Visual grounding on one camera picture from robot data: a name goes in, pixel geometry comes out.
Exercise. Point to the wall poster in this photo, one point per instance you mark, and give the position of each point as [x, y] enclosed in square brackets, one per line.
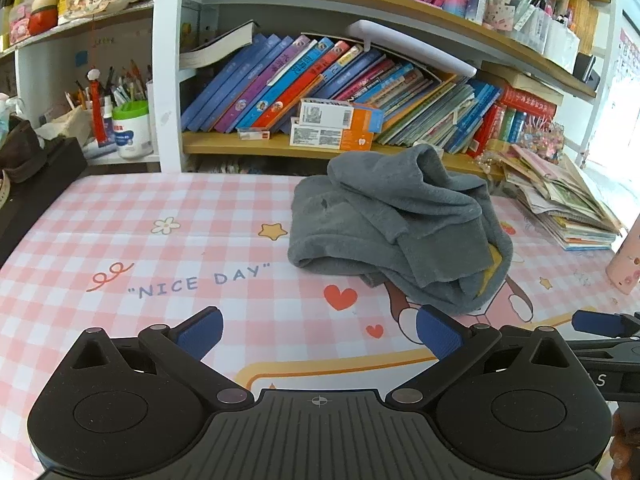
[630, 60]

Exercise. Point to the white canister with green lid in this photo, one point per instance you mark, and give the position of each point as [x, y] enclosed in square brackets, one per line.
[132, 132]

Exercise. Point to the pink box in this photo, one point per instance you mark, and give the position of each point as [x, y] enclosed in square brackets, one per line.
[19, 25]

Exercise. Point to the thick white paperback book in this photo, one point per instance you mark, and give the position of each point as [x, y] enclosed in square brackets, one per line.
[215, 50]

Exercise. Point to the black box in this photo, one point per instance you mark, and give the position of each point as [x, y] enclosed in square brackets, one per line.
[45, 190]

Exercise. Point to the white storage containers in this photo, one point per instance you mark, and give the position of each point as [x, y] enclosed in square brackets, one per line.
[555, 37]

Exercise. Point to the red round doll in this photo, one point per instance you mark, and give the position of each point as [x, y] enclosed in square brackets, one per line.
[44, 17]

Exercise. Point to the pink checked cartoon mat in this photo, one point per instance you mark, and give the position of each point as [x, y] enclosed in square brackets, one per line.
[150, 260]

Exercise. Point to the stack of magazines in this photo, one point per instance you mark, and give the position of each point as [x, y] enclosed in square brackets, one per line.
[565, 200]

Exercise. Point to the row of orange books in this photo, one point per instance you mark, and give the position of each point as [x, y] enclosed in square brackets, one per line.
[585, 22]

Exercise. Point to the bunch of pens and pencils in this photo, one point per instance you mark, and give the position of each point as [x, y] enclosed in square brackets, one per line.
[122, 85]

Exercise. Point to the small red white box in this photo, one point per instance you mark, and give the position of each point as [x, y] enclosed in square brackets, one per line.
[254, 134]

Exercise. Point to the wooden bookshelf with white frame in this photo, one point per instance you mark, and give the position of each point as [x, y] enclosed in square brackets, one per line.
[280, 144]

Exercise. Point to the white flat lamp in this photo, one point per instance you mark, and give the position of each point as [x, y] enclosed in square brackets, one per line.
[415, 47]

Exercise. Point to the brown hat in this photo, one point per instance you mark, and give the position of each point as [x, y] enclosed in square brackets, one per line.
[20, 150]

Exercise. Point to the small white spray bottle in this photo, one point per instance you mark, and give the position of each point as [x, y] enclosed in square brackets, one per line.
[107, 115]

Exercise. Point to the red tassel ornament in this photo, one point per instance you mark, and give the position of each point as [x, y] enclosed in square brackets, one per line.
[97, 115]

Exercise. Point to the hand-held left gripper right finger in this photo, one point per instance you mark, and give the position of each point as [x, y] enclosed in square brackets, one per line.
[440, 337]

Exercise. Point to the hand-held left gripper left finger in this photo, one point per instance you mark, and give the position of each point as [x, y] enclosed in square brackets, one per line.
[202, 332]

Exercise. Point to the row of colourful books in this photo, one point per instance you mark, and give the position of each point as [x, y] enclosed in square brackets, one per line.
[280, 85]

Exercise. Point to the colourful beaded trinkets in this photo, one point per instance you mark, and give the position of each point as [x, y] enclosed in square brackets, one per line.
[542, 137]

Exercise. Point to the grey fleece pants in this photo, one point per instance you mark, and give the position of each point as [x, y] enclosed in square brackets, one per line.
[400, 220]

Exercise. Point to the white tissue paper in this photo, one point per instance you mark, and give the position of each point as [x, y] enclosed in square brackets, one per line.
[67, 122]

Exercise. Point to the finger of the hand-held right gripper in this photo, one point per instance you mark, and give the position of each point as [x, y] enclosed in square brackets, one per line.
[595, 322]

